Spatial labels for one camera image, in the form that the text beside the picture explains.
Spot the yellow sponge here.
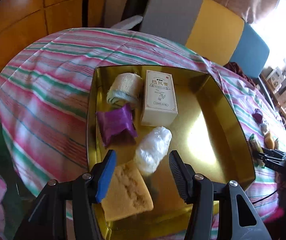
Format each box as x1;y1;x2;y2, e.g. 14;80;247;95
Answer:
264;131;275;150

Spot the yellow green biscuit packet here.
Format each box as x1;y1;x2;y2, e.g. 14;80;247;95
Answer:
249;134;265;168

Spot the purple snack packet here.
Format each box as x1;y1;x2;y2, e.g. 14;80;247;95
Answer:
96;103;138;147
252;108;263;125

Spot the yellow sponge block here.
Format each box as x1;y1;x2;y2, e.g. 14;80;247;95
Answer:
101;161;154;222

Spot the white plastic ball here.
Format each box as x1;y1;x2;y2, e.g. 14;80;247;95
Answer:
134;127;172;176
261;124;268;134

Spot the large white medicine box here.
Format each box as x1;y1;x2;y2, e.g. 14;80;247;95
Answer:
141;70;178;127

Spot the beige bandage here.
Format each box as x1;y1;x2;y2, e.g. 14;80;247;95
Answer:
107;73;144;108

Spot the gold tin box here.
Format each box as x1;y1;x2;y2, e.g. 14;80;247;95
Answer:
87;65;255;239

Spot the striped bed sheet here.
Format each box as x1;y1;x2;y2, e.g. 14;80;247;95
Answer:
0;27;286;240

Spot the dark red cloth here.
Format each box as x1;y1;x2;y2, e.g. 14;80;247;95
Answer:
224;62;256;87

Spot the grey yellow blue chair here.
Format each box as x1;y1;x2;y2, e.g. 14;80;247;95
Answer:
110;0;270;79

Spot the wooden wardrobe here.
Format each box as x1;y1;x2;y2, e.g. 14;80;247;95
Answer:
0;0;106;72

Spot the black cable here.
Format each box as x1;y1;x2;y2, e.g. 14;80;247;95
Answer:
251;188;280;205

